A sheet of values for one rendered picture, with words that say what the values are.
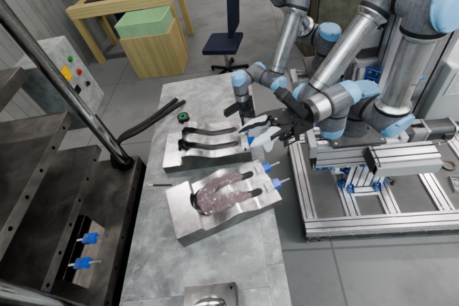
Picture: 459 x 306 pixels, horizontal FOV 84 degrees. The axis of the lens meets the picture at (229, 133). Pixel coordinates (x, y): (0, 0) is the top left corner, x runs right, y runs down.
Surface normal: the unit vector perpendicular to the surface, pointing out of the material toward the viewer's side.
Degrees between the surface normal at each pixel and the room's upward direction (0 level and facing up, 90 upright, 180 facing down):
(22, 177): 0
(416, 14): 90
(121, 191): 0
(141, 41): 90
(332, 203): 0
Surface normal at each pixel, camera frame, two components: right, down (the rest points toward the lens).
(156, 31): -0.10, 0.75
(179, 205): -0.17, -0.66
